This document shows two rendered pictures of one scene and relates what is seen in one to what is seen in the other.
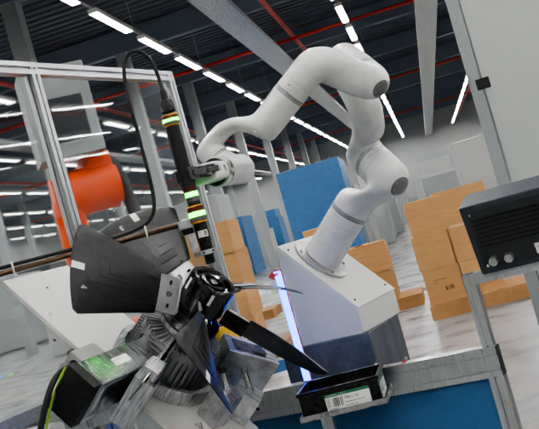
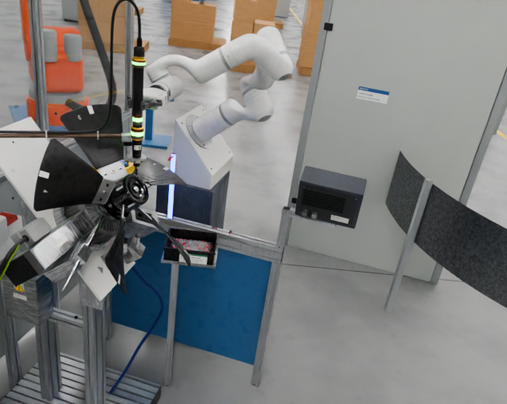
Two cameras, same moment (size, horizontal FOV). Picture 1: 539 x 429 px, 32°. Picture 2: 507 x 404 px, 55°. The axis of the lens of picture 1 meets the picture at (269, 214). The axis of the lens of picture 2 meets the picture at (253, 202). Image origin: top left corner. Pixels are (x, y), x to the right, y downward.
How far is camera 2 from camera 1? 1.02 m
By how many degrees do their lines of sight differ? 31
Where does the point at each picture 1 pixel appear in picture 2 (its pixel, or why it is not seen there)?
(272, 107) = (211, 66)
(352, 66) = (274, 58)
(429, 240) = (242, 25)
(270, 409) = not seen: hidden behind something
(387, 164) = (263, 103)
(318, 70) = (251, 54)
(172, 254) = (111, 151)
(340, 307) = (201, 171)
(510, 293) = not seen: hidden behind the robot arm
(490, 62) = (339, 16)
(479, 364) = (271, 253)
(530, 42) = (367, 16)
